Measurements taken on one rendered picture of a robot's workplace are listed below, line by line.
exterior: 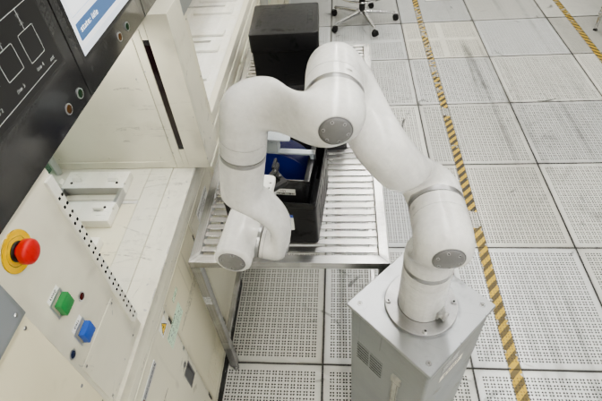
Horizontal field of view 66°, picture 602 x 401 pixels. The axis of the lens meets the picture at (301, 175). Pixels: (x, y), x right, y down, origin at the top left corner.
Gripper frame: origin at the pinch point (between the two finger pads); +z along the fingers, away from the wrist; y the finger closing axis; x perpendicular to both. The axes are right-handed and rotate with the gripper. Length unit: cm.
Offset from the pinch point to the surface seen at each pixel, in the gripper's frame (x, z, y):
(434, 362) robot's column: -31, -34, 46
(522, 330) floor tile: -107, 20, 92
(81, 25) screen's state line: 46, -13, -25
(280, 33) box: -4, 83, -11
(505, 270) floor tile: -107, 50, 90
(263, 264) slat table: -30.6, -10.3, -2.0
